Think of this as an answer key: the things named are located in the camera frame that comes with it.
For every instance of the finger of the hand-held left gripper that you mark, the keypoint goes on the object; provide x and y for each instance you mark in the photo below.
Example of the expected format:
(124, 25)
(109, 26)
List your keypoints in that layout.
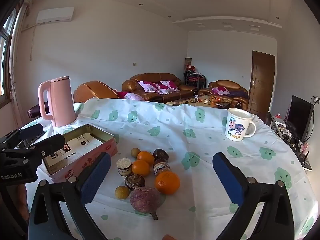
(30, 131)
(50, 143)

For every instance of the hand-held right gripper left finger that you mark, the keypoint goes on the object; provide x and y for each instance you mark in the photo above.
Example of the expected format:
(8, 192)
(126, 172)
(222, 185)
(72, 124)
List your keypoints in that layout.
(96, 177)

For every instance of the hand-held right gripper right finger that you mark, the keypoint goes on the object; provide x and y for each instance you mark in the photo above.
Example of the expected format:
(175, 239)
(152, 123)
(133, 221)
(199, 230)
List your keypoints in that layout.
(227, 177)

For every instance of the small orange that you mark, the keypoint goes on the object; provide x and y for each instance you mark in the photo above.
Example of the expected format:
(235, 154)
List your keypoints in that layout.
(140, 167)
(145, 157)

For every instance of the large orange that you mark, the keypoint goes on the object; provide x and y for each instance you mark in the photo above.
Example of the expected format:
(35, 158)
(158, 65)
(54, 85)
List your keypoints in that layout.
(167, 182)

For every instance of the pink metal tin box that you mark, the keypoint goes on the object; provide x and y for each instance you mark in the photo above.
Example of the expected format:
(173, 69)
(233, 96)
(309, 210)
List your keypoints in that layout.
(82, 161)

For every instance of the brown longan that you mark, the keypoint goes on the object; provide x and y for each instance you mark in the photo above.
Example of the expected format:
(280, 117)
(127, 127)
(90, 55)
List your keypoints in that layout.
(122, 192)
(135, 153)

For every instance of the white paper booklet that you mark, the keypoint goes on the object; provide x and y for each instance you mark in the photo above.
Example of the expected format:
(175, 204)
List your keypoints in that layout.
(80, 142)

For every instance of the small white-topped jar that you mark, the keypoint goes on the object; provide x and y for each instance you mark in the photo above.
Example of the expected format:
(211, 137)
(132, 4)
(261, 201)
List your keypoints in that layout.
(124, 166)

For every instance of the dark purple mangosteen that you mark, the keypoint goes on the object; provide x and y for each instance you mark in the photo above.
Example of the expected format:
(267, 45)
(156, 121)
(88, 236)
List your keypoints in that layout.
(134, 181)

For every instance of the pink electric kettle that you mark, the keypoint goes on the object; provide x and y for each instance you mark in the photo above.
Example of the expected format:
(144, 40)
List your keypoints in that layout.
(61, 100)

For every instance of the white cartoon print mug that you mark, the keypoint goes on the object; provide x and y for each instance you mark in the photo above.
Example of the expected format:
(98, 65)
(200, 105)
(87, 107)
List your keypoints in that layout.
(237, 126)

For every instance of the purple round root vegetable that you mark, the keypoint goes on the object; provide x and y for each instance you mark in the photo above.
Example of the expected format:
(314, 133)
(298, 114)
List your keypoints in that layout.
(145, 199)

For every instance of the small brown labelled jar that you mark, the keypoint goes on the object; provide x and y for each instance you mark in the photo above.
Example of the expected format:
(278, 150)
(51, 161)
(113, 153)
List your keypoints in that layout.
(161, 166)

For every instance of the dark passion fruit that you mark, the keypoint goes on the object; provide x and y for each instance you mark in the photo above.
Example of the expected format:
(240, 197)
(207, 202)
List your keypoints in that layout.
(160, 154)

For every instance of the brown leather armchair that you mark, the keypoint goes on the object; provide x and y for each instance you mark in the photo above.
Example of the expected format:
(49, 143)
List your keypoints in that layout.
(96, 91)

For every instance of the white green-patterned tablecloth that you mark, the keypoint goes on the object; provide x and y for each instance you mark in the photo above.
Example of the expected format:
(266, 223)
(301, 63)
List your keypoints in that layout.
(175, 130)

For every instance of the cluttered television stand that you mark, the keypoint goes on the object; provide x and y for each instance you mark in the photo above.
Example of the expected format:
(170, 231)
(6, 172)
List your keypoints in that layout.
(290, 137)

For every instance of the window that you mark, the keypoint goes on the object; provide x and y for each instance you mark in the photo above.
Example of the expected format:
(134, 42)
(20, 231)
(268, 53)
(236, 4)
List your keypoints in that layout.
(6, 55)

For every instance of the cluttered coffee table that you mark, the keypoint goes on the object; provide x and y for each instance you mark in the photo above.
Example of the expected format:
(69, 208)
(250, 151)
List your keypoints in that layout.
(200, 102)

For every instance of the pink floral pillow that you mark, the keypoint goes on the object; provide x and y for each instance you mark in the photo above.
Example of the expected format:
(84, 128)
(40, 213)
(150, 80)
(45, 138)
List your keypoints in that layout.
(148, 87)
(170, 86)
(220, 90)

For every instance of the pale pink pillow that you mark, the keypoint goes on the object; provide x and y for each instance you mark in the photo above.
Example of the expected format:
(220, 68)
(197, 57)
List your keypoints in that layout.
(133, 97)

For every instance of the black flat television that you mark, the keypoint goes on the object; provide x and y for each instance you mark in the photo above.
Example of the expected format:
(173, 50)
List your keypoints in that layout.
(298, 117)

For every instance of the short brown leather sofa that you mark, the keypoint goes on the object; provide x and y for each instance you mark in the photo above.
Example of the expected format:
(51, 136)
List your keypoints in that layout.
(225, 83)

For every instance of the brown wooden door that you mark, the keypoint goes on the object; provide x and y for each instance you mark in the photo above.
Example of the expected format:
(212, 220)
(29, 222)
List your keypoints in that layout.
(261, 82)

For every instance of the stacked dark chairs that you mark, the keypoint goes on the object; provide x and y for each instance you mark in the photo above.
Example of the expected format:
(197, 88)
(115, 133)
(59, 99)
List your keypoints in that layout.
(195, 78)

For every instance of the long brown leather sofa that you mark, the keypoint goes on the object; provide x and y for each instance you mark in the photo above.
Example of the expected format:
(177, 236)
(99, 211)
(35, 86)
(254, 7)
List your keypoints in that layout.
(155, 77)

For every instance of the tall decorated vase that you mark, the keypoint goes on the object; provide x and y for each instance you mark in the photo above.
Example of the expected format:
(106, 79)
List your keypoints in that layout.
(188, 63)

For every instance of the white wall air conditioner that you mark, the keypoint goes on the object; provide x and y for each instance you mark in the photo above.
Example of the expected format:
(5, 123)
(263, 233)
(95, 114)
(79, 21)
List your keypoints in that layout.
(55, 15)

